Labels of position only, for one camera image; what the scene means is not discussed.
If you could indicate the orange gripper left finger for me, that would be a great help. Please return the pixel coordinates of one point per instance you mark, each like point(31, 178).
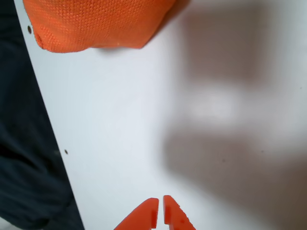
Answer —
point(144, 215)

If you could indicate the person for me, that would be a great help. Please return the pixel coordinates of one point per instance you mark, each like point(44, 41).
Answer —
point(19, 119)

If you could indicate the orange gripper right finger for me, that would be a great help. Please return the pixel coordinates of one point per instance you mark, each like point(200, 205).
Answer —
point(176, 218)

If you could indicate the orange fabric bean bag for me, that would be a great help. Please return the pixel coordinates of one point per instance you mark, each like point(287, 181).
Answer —
point(96, 21)

